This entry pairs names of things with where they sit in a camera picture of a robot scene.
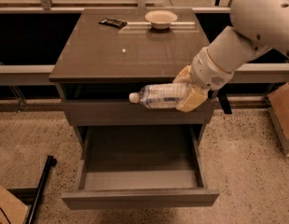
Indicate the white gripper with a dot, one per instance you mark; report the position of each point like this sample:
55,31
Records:
207,69

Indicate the clear plastic water bottle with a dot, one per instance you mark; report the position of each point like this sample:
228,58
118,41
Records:
159,96

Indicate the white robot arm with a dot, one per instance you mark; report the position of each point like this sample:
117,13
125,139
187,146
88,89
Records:
257,26

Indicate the grey drawer cabinet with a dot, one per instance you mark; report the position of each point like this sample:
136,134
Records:
104,63

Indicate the open grey middle drawer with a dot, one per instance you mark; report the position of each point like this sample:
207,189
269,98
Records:
140,167

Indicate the grey top drawer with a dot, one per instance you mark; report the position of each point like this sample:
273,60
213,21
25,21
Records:
120,113

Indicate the white paper bowl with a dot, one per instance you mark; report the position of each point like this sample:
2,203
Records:
160,19

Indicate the metal railing beam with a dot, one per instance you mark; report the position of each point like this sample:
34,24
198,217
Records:
31,75

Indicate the cardboard box right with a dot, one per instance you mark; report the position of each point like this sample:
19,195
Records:
279,113

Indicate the cardboard box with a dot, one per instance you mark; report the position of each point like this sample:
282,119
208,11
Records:
279,113
12,209

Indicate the black snack packet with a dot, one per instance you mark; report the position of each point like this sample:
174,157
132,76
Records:
113,23

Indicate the cardboard box bottom left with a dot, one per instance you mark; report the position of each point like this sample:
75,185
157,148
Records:
12,209

